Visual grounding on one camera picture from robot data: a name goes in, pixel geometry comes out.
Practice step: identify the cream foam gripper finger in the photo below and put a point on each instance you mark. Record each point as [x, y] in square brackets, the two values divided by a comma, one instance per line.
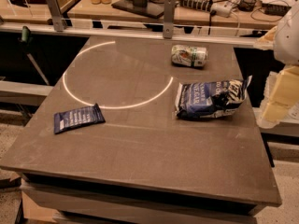
[281, 93]

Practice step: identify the crushed 7up can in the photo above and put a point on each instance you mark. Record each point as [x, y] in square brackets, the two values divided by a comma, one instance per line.
[189, 55]

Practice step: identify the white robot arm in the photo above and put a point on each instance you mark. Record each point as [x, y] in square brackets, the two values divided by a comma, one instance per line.
[286, 40]

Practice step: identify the blue rxbar blueberry wrapper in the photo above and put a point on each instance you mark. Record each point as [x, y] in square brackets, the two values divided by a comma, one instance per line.
[76, 118]

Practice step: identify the blue salt vinegar chip bag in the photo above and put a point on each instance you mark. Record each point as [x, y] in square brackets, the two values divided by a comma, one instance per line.
[210, 99]

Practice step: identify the black power strip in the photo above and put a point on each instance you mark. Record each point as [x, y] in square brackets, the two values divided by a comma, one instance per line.
[203, 5]

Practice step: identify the black monitor stand base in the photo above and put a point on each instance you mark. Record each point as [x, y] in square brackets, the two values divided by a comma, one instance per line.
[140, 7]

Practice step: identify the grey metal bracket right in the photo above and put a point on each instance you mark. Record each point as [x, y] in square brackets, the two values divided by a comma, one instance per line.
[169, 12]

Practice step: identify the grey metal bracket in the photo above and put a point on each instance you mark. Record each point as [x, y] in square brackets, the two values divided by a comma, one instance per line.
[58, 20]
[169, 12]

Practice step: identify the metal rail bar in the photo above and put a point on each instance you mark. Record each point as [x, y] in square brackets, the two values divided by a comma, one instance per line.
[247, 42]

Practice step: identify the grey metal bracket left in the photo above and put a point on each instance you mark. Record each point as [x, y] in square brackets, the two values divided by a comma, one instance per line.
[58, 20]

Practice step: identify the green handled tool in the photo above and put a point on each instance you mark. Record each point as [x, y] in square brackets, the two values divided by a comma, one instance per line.
[24, 41]

